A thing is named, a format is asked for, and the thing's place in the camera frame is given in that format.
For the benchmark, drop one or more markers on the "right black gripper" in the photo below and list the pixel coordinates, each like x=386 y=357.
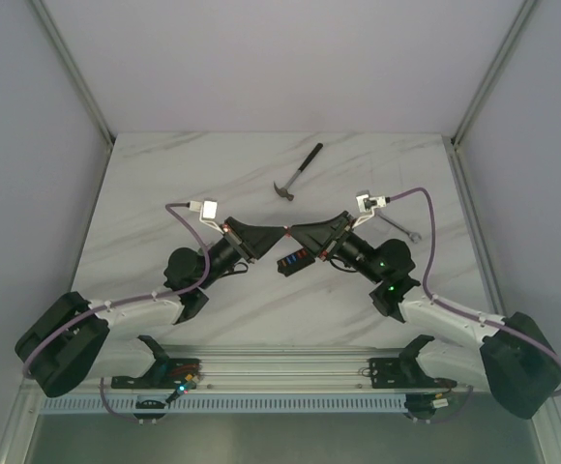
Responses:
x=320 y=237

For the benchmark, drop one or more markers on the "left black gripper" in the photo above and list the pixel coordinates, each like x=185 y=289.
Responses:
x=238 y=240

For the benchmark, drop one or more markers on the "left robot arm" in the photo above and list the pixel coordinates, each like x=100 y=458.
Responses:
x=77 y=340

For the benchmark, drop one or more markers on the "silver open-end wrench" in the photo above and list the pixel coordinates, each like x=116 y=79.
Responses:
x=413 y=236

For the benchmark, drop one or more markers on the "left aluminium frame post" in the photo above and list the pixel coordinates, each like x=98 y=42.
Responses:
x=73 y=73

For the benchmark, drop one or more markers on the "white slotted cable duct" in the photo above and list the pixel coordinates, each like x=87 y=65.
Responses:
x=237 y=403

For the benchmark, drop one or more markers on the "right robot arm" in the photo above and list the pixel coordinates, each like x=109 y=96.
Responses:
x=509 y=357

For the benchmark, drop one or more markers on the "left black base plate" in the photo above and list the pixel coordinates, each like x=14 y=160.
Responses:
x=164 y=375

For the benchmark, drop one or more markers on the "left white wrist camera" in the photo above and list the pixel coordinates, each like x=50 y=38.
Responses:
x=207 y=210

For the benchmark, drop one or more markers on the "black fuse box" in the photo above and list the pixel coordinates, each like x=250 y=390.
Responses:
x=297 y=266

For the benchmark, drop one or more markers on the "aluminium rail base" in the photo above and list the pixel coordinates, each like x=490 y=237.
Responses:
x=278 y=369

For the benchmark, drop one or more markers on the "right aluminium frame post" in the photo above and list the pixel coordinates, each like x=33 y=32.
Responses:
x=504 y=53

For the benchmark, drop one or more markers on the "claw hammer black handle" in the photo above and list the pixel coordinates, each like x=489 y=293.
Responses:
x=284 y=191

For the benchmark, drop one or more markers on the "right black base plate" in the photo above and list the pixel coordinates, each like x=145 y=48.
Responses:
x=397 y=373

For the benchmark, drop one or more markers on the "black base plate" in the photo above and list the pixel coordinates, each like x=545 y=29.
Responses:
x=397 y=373
x=164 y=375

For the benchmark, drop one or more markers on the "aluminium frame post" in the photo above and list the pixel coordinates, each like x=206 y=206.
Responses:
x=73 y=73
x=504 y=53

